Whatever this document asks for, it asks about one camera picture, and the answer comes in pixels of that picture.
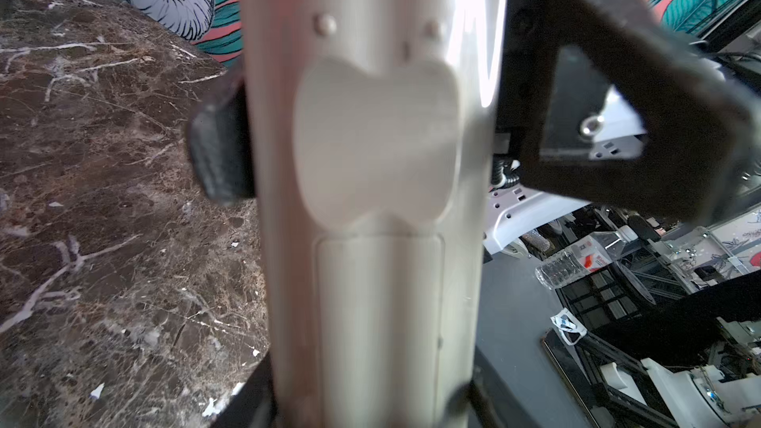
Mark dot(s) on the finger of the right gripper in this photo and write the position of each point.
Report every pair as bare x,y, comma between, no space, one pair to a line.
604,105
219,141

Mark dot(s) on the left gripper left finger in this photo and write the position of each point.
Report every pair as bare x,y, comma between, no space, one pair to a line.
254,406

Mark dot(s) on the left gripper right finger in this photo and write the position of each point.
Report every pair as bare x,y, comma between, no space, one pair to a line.
488,397

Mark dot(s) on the remote battery cover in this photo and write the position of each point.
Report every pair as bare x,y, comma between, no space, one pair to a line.
380,301

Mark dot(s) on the white AC remote control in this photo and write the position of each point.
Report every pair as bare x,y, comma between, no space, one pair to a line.
370,118

